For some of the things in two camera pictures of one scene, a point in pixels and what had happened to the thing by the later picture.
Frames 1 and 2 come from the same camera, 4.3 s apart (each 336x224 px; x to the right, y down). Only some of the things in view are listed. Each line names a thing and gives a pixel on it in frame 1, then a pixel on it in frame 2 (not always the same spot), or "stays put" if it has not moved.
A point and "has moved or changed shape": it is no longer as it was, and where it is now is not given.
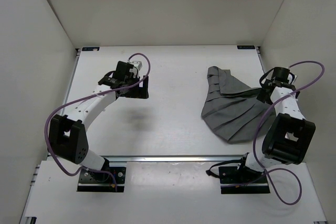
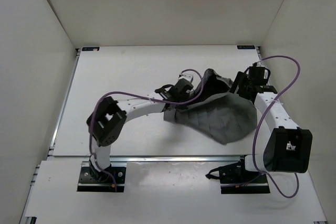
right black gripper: [262, 96] → [239, 81]
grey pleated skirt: [232, 108] has moved or changed shape
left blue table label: [90, 49] stays put
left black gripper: [140, 91] → [181, 106]
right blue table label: [245, 46] stays put
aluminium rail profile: [174, 159] stays put
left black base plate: [100, 181] stays put
